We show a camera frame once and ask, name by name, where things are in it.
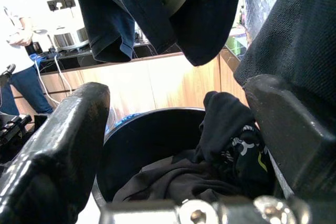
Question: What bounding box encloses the dark brown garment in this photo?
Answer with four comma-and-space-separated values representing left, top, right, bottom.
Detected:
112, 153, 265, 204

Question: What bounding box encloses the black hanging shirt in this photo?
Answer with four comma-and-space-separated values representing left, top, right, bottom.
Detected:
69, 0, 241, 67

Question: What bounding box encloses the black bin with blue bag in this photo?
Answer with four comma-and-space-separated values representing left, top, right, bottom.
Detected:
104, 112, 144, 137

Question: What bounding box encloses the pale person hand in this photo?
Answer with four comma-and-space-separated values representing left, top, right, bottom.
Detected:
7, 31, 34, 48

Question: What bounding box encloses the black coarse-knit garment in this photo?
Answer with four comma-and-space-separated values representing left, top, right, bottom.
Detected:
233, 0, 336, 120

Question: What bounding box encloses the black plastic bucket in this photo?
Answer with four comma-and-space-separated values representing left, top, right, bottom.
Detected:
91, 106, 277, 204

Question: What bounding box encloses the green box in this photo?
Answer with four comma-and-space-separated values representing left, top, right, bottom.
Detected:
225, 36, 248, 56

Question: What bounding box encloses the person in white shirt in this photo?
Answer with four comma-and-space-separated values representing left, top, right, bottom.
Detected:
0, 5, 55, 116

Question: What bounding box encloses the black printed garment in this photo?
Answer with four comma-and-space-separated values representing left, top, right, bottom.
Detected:
195, 91, 272, 183

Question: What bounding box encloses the wood cabinet with black counter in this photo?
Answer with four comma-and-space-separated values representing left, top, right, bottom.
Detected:
10, 48, 250, 120

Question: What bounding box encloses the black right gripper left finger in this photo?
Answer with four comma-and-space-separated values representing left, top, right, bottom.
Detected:
0, 82, 111, 224

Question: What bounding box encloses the stainless steel water urn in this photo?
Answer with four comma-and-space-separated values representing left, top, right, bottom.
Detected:
53, 26, 90, 52

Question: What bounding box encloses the black double wall socket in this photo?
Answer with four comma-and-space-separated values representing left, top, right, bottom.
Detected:
47, 0, 77, 12

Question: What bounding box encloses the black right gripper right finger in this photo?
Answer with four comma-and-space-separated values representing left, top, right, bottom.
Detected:
244, 74, 336, 199

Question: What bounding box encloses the white power cable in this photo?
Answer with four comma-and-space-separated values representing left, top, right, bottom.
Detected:
33, 58, 61, 105
53, 55, 73, 97

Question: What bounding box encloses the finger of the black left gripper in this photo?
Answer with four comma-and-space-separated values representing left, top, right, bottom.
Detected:
0, 63, 17, 89

